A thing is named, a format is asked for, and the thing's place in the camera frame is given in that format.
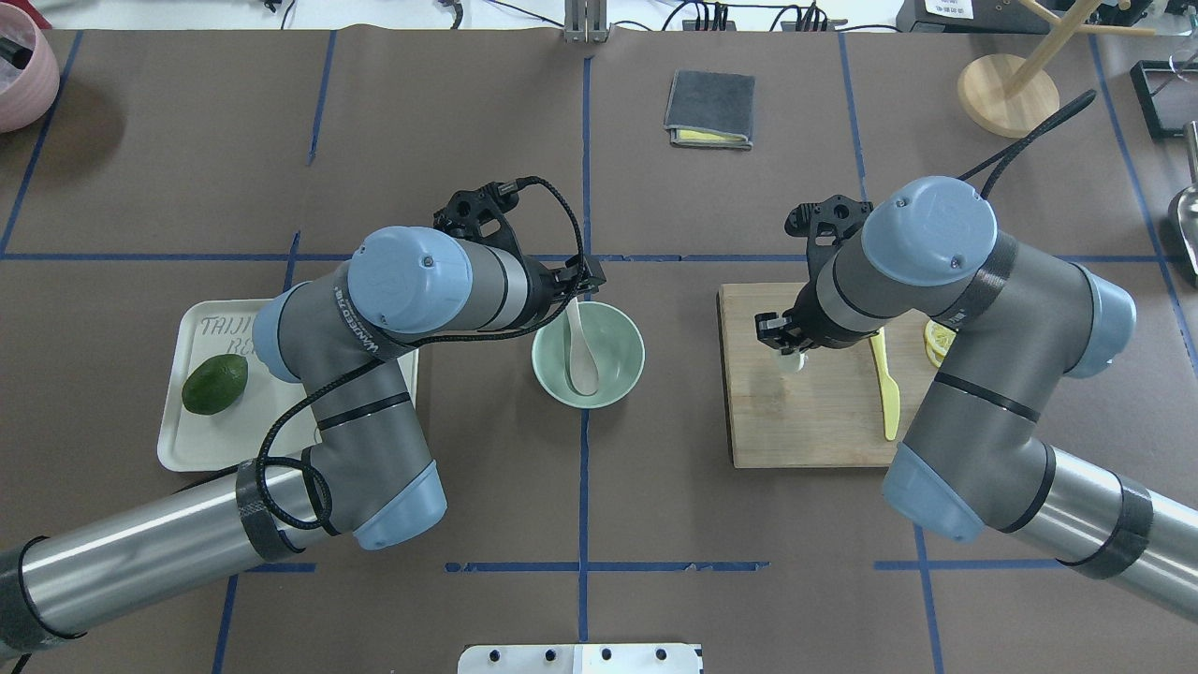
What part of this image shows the folded grey cloth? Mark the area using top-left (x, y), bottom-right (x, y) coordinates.
top-left (664, 69), bottom-right (756, 151)

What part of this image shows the yellow plastic knife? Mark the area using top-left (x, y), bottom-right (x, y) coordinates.
top-left (869, 328), bottom-right (901, 441)

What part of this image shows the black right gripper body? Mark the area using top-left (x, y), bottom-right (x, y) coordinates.
top-left (754, 195), bottom-right (875, 356)

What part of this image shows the aluminium frame post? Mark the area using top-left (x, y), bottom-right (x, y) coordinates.
top-left (563, 0), bottom-right (610, 44)

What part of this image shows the metal scoop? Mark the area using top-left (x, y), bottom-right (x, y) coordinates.
top-left (1170, 121), bottom-right (1197, 286)

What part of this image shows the white serving tray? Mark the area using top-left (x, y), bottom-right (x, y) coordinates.
top-left (157, 298), bottom-right (420, 473)

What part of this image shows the white ceramic spoon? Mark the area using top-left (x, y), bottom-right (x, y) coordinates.
top-left (565, 298), bottom-right (599, 396)

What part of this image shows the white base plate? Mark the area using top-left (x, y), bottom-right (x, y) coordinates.
top-left (456, 640), bottom-right (704, 673)

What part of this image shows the green avocado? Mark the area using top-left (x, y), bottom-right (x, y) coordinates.
top-left (183, 354), bottom-right (249, 417)

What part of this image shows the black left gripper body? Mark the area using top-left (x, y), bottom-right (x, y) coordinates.
top-left (432, 178), bottom-right (606, 310)

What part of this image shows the pink bowl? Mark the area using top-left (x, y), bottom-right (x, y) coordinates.
top-left (1, 4), bottom-right (60, 134)

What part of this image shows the black glass rack tray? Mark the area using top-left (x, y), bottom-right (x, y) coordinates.
top-left (1129, 60), bottom-right (1197, 139)

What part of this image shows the lemon slice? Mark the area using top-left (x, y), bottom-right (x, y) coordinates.
top-left (925, 344), bottom-right (945, 370)
top-left (924, 320), bottom-right (956, 358)

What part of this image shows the wooden mug tree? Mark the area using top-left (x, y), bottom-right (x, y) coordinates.
top-left (956, 1), bottom-right (1156, 139)

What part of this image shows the wooden cutting board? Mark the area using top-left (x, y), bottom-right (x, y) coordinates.
top-left (718, 283), bottom-right (896, 469)

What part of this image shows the mint green bowl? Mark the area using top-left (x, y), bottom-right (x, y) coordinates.
top-left (531, 300), bottom-right (646, 409)

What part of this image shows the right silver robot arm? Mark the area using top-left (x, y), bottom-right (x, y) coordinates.
top-left (754, 176), bottom-right (1197, 623)

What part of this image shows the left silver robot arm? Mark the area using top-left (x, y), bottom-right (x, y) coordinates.
top-left (4, 176), bottom-right (605, 661)

